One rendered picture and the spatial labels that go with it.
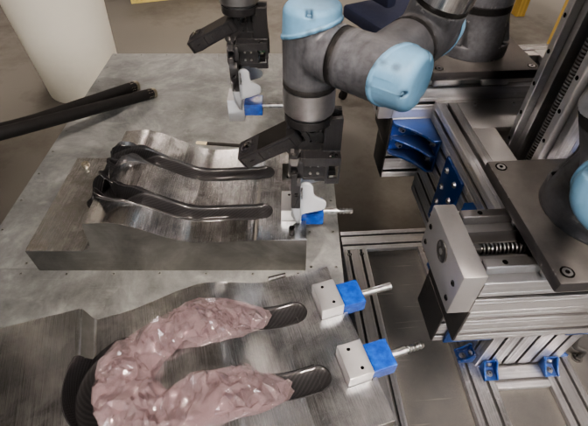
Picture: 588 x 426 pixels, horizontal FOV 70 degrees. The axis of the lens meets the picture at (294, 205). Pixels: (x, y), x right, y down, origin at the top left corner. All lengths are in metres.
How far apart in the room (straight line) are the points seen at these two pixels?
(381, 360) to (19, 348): 0.49
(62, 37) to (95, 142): 1.69
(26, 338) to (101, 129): 0.67
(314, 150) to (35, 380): 0.49
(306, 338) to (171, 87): 0.92
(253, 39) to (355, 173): 1.43
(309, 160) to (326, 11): 0.22
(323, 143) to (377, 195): 1.48
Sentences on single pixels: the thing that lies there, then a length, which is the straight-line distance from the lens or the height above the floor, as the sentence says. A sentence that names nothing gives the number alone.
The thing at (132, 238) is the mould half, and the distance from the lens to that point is 0.77.
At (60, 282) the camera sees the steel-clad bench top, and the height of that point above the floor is 0.80.
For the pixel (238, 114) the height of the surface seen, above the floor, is 0.92.
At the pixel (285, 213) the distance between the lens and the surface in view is 0.73.
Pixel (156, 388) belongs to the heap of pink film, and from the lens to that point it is 0.62.
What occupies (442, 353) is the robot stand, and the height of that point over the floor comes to 0.21.
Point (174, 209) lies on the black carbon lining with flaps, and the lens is 0.79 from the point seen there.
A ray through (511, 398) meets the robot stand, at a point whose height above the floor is 0.21.
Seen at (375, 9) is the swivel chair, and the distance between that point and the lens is 2.64.
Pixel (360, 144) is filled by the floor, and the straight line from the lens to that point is 2.41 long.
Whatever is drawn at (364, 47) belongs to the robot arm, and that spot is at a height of 1.23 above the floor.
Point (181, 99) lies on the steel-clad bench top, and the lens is 1.28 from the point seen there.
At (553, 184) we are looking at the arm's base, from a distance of 0.65.
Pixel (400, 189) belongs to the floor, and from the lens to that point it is 2.17.
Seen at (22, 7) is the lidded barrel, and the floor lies 0.61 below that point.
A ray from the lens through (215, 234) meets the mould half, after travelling 0.75.
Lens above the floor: 1.44
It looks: 46 degrees down
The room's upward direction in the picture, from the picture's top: straight up
